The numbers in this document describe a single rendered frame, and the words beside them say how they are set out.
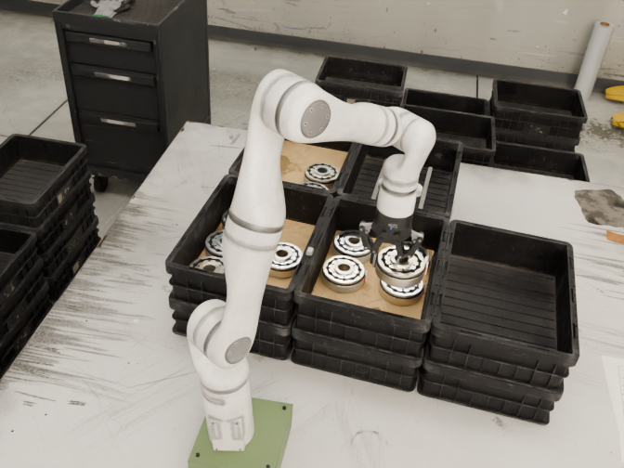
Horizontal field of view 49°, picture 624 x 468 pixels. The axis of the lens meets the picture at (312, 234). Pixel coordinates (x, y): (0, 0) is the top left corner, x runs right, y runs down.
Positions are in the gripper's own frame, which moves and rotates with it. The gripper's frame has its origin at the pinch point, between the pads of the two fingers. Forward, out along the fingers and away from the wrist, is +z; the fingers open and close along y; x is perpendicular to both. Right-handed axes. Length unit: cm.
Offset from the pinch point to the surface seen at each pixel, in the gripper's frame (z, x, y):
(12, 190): 51, 60, -138
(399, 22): 70, 336, -33
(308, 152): 17, 65, -32
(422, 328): 8.2, -9.3, 10.2
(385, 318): 7.6, -9.2, 2.3
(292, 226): 17.0, 27.5, -27.4
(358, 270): 14.2, 11.8, -6.6
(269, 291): 7.6, -8.6, -23.2
